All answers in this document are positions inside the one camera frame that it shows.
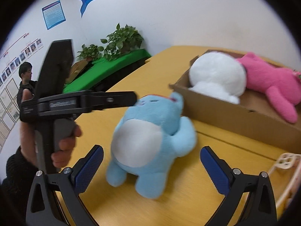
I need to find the cream plastic basket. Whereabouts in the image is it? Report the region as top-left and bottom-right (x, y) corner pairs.
(267, 153), (301, 215)

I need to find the small cardboard carton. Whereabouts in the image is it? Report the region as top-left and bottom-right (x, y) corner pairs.
(68, 60), (92, 84)

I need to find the small potted green plant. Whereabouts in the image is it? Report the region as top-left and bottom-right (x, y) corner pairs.
(76, 44), (104, 61)

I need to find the row of portrait photos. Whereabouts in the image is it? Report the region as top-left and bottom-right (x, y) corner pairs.
(0, 31), (45, 87)

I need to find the brown cardboard box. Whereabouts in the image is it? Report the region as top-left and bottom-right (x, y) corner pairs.
(169, 49), (301, 157)

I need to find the white plush toy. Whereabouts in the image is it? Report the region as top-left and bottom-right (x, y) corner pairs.
(188, 51), (247, 105)

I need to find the large potted green plant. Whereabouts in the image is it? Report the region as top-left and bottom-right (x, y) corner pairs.
(101, 23), (144, 62)

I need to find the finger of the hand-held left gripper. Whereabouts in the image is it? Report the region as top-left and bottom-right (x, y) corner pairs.
(90, 90), (137, 112)

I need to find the hot pink plush toy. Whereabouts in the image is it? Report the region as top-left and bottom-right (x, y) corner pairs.
(236, 52), (301, 124)

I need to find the blue framed wall poster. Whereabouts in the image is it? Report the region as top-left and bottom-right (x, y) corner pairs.
(42, 0), (67, 31)

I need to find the light blue plush toy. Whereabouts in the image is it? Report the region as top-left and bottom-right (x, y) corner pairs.
(106, 93), (197, 199)

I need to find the row of framed certificates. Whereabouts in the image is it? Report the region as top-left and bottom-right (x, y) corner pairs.
(0, 77), (22, 147)

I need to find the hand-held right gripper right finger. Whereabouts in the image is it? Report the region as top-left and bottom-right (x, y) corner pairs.
(200, 146), (278, 226)

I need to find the person's left hand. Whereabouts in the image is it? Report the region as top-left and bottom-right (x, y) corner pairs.
(19, 88), (82, 168)

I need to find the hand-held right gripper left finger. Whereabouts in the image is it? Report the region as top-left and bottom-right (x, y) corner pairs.
(25, 144), (104, 226)

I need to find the person's left forearm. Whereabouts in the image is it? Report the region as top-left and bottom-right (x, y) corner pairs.
(0, 146), (40, 226)

